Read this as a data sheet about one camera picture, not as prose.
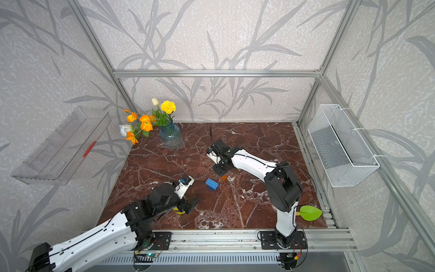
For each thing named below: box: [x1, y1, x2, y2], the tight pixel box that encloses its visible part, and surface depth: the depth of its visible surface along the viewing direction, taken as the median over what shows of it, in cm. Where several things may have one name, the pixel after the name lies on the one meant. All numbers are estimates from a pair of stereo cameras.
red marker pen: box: [81, 141, 97, 159], surface depth 69 cm
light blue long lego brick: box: [205, 177, 220, 192], surface depth 88 cm
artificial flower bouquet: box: [118, 97, 177, 146], surface depth 84 cm
